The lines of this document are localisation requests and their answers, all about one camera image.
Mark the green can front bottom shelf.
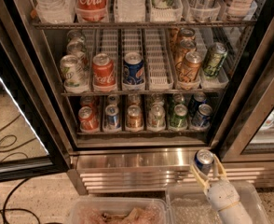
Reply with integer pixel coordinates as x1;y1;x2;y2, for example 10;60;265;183
170;104;187;130

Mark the clear plastic bin with bubble wrap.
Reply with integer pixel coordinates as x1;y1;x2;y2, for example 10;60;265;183
165;181;270;224

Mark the red coca-cola can middle shelf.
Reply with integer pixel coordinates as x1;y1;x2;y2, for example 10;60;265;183
92;53;116;87

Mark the clear water bottle top middle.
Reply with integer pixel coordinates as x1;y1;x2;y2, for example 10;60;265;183
115;0;146;22

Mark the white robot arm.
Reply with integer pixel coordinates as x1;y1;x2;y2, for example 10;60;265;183
190;149;253;224

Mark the clear water bottle top left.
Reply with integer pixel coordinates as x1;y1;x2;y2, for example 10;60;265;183
35;0;75;24

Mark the green can rear bottom shelf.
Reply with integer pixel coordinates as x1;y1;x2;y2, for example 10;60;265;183
171;93;185;107

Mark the blue pepsi can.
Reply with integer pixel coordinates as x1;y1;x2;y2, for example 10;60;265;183
194;149;213;175
105;105;120;130
191;104;212;128

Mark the black floor cable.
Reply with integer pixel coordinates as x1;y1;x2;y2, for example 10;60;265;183
0;177;42;224

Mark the white green can middle shelf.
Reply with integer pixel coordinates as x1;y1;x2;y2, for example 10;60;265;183
60;55;85;87

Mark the clear water bottle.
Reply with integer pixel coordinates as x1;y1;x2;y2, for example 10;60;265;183
35;0;75;24
115;0;146;22

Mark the orange can shelf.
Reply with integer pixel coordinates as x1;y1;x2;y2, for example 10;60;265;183
126;105;143;128
178;51;203;83

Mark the clear plastic bin with items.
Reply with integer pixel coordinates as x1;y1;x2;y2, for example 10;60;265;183
63;197;170;224

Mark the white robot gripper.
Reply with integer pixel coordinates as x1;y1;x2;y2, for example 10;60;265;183
190;154;240;212

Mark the white green can shelf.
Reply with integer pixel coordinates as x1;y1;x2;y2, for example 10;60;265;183
60;55;85;87
148;105;166;130

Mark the orange can front bottom shelf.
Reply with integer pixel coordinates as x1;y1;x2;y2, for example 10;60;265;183
126;105;143;128

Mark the white empty shelf tray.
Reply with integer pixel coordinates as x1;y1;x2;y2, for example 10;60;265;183
144;29;173;91

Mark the blue pepsi can middle shelf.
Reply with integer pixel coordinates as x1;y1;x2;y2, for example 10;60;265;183
123;52;144;85

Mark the white green can bottom shelf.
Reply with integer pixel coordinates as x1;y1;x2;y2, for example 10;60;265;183
148;105;166;130

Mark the open glass fridge door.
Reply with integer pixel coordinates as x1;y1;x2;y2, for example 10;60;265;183
0;3;70;185

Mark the red coke can bottom shelf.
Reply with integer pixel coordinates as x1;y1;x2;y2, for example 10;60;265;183
78;106;99;132

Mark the orange can front middle shelf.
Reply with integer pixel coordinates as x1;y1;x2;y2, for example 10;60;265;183
178;51;203;83

